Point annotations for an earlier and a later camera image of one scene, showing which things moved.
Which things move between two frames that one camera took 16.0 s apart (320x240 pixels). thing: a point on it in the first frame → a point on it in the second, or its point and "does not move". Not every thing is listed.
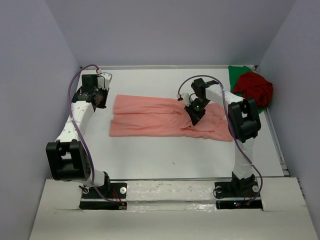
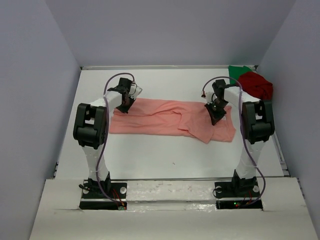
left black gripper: x=102 y=104 → x=125 y=110
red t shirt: x=252 y=85 does not move
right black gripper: x=195 y=116 → x=215 y=117
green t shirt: x=235 y=72 does not move
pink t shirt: x=136 y=115 does not move
